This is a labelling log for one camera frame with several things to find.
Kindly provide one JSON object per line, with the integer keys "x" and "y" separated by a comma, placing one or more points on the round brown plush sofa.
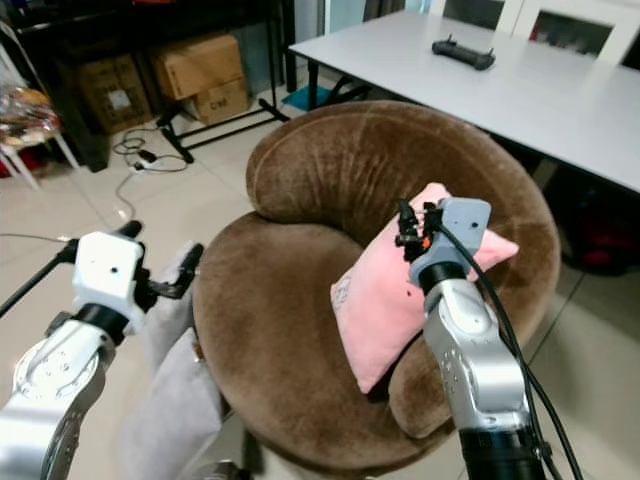
{"x": 280, "y": 330}

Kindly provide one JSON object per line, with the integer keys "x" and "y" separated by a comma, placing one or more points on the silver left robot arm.
{"x": 50, "y": 400}

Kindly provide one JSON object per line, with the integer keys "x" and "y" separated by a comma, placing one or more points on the dark red bag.
{"x": 600, "y": 230}

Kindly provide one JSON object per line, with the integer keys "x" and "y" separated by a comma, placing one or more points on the small light cardboard box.
{"x": 222, "y": 102}

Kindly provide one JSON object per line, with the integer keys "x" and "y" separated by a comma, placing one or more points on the clear bag of goods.
{"x": 25, "y": 115}

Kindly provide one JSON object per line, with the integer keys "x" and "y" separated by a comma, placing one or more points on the large light cardboard box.
{"x": 200, "y": 65}

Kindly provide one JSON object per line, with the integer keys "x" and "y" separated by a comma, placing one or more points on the black shelf desk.
{"x": 160, "y": 25}

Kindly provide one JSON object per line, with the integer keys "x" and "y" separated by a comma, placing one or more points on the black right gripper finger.
{"x": 433, "y": 214}
{"x": 406, "y": 218}

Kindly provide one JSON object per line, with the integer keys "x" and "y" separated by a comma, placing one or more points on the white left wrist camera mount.
{"x": 110, "y": 275}

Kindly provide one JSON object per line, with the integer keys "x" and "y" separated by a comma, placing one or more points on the white cabinet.
{"x": 525, "y": 15}

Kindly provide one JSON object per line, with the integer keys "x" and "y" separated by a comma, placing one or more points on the teal floor mat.
{"x": 305, "y": 98}

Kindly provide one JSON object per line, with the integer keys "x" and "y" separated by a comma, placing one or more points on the pink pillow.
{"x": 380, "y": 310}

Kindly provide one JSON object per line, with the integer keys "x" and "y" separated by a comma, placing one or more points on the dark labelled cardboard box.
{"x": 115, "y": 95}

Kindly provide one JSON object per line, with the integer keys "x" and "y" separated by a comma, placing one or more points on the white table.
{"x": 540, "y": 100}

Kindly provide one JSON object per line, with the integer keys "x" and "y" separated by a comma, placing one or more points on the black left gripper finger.
{"x": 188, "y": 265}
{"x": 130, "y": 230}

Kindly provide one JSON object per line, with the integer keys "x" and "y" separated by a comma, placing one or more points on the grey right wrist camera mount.
{"x": 465, "y": 225}

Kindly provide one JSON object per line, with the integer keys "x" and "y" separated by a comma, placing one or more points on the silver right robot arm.
{"x": 470, "y": 350}

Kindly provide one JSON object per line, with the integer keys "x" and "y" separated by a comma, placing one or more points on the white chair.
{"x": 50, "y": 140}

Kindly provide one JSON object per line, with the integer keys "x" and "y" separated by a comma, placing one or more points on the black remote controller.
{"x": 464, "y": 54}

